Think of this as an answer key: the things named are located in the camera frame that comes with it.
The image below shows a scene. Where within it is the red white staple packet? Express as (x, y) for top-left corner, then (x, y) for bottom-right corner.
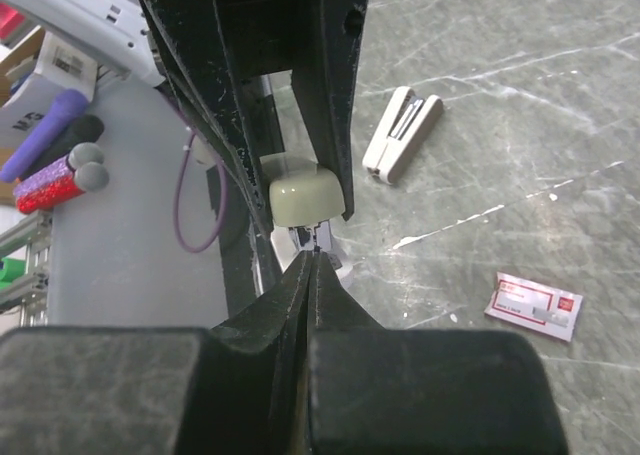
(484, 272), (583, 342)

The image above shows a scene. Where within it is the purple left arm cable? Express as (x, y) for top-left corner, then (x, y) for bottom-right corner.
(173, 124), (230, 255)

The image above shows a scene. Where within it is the black microphone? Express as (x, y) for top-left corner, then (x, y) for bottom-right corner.
(18, 114), (105, 181)

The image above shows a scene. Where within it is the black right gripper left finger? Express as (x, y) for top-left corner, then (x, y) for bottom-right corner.
(1, 253), (313, 454)

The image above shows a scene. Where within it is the beige green stapler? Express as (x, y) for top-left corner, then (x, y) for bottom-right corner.
(259, 152), (357, 292)

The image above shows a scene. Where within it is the glitter red purple microphone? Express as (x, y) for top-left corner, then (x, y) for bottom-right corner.
(13, 142), (110, 214)

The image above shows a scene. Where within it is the green plastic block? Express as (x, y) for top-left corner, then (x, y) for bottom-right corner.
(0, 257), (26, 289)

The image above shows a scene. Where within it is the white cardboard box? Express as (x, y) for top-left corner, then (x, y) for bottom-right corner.
(1, 27), (98, 148)

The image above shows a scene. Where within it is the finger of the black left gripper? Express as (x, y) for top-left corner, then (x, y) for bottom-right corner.
(291, 0), (368, 220)
(139, 0), (268, 225)

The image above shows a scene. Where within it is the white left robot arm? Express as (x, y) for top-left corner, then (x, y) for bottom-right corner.
(2, 0), (368, 229)

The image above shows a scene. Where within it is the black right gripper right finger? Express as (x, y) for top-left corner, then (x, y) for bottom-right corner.
(307, 254), (569, 454)

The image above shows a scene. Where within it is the white grey stapler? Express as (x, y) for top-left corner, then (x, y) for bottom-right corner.
(362, 86), (444, 185)

